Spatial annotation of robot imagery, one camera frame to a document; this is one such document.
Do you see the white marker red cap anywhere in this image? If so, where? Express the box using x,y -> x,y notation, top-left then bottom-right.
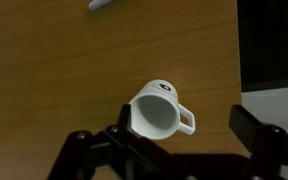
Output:
88,0 -> 113,11

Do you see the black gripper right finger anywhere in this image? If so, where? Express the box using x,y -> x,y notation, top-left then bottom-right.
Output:
228,104 -> 288,180

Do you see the white ceramic mug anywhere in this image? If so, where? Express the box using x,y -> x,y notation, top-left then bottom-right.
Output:
128,78 -> 196,140

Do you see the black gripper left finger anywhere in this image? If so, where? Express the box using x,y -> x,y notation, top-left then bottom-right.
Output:
47,103 -> 185,180

